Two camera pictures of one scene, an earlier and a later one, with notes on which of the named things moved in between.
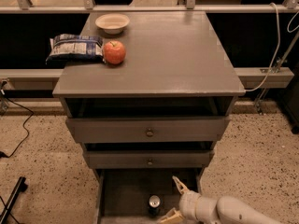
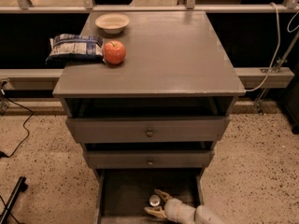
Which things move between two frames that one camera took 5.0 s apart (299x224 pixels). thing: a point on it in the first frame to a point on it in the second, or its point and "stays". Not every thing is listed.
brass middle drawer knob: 149,162 stays
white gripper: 188,205 to 175,209
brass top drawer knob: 149,133 stays
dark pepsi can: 154,204 stays
